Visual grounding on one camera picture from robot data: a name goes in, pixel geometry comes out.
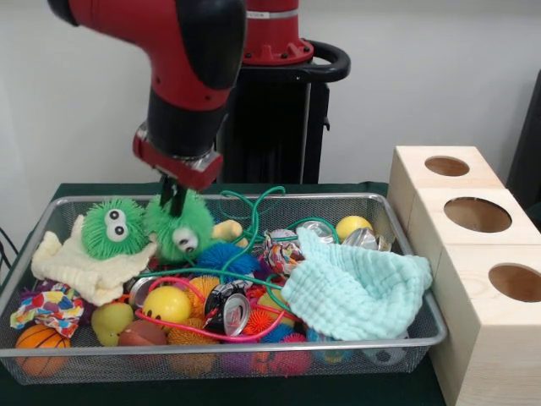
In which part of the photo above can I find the light blue muslin cloth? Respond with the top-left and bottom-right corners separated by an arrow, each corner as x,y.
281,230 -> 434,342

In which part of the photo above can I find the orange basketball toy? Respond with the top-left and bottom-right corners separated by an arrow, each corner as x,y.
15,324 -> 73,377

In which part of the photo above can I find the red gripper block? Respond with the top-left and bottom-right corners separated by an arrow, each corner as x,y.
132,130 -> 225,219

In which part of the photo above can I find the yellow smiley ball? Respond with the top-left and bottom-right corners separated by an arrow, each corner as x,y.
141,286 -> 193,325

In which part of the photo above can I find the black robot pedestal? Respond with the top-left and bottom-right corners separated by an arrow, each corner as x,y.
215,40 -> 352,184

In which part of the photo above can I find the black upright panel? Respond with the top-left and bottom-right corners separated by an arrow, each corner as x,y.
505,67 -> 541,208

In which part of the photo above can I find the dark green tablecloth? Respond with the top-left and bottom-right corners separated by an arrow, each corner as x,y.
0,181 -> 449,406

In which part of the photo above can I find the colourful spotted cloth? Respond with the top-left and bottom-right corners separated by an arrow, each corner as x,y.
10,287 -> 85,338

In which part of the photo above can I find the wooden box with three holes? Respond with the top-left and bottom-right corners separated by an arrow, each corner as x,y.
387,145 -> 541,406

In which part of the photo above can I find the plain yellow ball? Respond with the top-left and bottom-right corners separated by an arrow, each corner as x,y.
336,215 -> 374,242

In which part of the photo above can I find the blue spiky ball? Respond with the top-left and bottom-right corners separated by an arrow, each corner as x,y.
196,243 -> 261,280

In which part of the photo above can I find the cream knitted cloth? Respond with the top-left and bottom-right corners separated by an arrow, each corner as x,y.
31,214 -> 158,307

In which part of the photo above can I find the large green spiky toy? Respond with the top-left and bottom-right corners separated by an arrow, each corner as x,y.
79,196 -> 154,261

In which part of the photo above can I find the small green spiky toy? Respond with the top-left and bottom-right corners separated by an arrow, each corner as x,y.
143,192 -> 216,262

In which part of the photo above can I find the wire mesh bin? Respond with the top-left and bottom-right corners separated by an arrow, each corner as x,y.
0,193 -> 448,387

